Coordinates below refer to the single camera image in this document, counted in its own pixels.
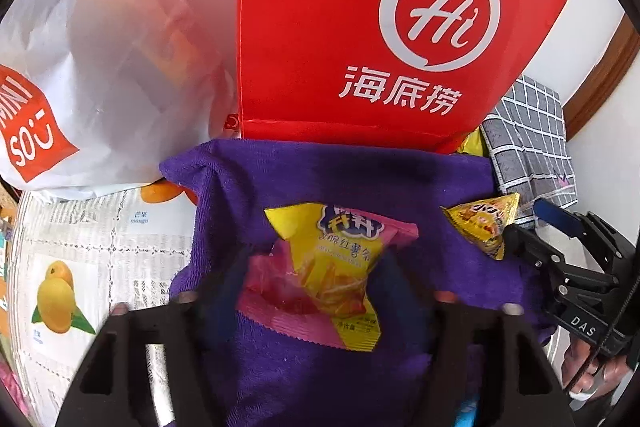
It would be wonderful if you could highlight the fruit print tablecloth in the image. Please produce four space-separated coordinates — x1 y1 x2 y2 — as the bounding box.
10 179 581 427

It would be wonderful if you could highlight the black cable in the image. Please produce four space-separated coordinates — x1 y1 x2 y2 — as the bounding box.
564 274 640 395

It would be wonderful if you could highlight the small yellow triangular snack packet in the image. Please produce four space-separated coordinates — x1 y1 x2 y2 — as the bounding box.
440 192 521 262

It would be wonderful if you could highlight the grey checked cloth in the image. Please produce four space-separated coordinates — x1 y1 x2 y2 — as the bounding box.
480 74 578 230

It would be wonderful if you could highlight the purple towel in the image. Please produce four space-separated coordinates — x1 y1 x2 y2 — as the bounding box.
159 138 556 427

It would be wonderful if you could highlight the red paper bag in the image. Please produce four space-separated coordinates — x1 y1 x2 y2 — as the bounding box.
235 0 581 155

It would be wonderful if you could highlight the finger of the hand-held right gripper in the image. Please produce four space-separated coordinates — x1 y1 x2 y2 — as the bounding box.
532 198 637 279
502 224 568 294

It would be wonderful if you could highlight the pink and yellow snack packet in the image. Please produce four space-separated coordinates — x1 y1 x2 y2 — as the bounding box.
237 202 420 353

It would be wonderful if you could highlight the white plastic bag red logo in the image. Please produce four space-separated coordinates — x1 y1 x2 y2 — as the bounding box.
0 0 241 202

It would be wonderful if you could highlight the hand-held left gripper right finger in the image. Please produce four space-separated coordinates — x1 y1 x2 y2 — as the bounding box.
372 252 576 427

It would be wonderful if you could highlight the person's right hand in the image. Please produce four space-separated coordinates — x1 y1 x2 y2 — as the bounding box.
560 336 635 414

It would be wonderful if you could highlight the brown wooden frame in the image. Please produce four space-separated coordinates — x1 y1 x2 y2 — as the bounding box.
562 14 640 138

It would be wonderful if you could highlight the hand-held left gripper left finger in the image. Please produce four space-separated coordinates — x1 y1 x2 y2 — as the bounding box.
55 248 258 427

